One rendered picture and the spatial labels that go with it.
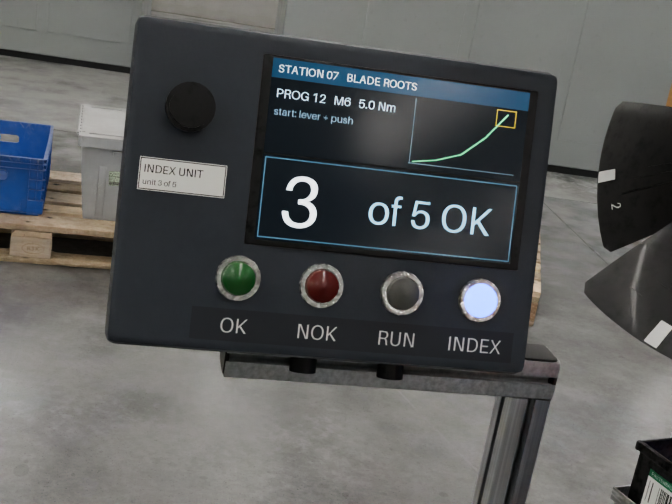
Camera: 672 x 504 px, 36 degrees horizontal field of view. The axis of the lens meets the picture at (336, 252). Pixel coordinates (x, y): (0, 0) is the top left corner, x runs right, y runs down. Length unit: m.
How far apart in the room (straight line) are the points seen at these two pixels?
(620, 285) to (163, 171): 0.77
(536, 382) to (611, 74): 6.38
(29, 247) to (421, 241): 3.30
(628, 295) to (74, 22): 7.27
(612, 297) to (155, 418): 1.80
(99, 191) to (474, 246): 3.34
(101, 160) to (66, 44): 4.47
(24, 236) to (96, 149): 0.41
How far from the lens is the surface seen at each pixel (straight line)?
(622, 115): 1.58
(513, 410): 0.75
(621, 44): 7.09
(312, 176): 0.61
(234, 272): 0.60
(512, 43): 6.87
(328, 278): 0.61
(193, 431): 2.80
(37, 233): 3.86
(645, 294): 1.25
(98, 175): 3.91
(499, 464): 0.77
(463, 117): 0.63
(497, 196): 0.64
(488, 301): 0.64
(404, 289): 0.62
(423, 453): 2.89
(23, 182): 3.92
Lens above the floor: 1.32
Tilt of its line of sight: 17 degrees down
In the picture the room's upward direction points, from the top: 10 degrees clockwise
